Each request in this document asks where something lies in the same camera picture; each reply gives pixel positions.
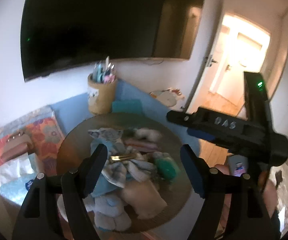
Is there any blue tissue pack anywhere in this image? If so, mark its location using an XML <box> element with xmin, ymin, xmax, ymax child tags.
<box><xmin>0</xmin><ymin>153</ymin><xmax>45</xmax><ymax>206</ymax></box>

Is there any round tray on floor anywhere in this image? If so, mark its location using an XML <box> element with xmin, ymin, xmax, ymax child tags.
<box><xmin>150</xmin><ymin>88</ymin><xmax>185</xmax><ymax>107</ymax></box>

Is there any teal small box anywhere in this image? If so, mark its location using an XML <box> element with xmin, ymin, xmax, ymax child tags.
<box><xmin>111</xmin><ymin>99</ymin><xmax>143</xmax><ymax>115</ymax></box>

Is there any blue cloth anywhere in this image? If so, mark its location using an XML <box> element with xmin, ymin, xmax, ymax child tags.
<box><xmin>90</xmin><ymin>140</ymin><xmax>127</xmax><ymax>198</ymax></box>

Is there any colourful floral table cloth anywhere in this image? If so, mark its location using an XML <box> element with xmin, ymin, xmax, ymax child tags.
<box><xmin>0</xmin><ymin>106</ymin><xmax>64</xmax><ymax>176</ymax></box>

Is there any white plush toy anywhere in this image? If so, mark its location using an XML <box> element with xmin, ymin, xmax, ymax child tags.
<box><xmin>134</xmin><ymin>128</ymin><xmax>162</xmax><ymax>142</ymax></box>

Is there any brown leather pouch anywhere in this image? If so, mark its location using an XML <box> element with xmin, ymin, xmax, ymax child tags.
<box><xmin>1</xmin><ymin>131</ymin><xmax>34</xmax><ymax>163</ymax></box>

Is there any blue table mat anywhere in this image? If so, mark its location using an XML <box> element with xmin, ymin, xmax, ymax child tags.
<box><xmin>51</xmin><ymin>80</ymin><xmax>200</xmax><ymax>154</ymax></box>

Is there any light blue plush bear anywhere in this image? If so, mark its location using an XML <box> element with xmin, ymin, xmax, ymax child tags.
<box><xmin>83</xmin><ymin>193</ymin><xmax>132</xmax><ymax>231</ymax></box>

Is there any green packaged item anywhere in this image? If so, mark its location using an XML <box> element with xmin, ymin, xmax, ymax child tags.
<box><xmin>155</xmin><ymin>157</ymin><xmax>180</xmax><ymax>181</ymax></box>

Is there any beige soft cloth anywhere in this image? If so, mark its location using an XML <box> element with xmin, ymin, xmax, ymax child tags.
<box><xmin>120</xmin><ymin>179</ymin><xmax>167</xmax><ymax>219</ymax></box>

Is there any woven pen holder cup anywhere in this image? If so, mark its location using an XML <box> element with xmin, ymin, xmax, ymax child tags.
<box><xmin>87</xmin><ymin>56</ymin><xmax>117</xmax><ymax>115</ymax></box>

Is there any white door with handle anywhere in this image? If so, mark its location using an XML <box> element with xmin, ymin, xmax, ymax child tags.
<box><xmin>184</xmin><ymin>9</ymin><xmax>225</xmax><ymax>113</ymax></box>

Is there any black wall television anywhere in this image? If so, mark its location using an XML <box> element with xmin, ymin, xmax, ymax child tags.
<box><xmin>21</xmin><ymin>0</ymin><xmax>204</xmax><ymax>81</ymax></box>

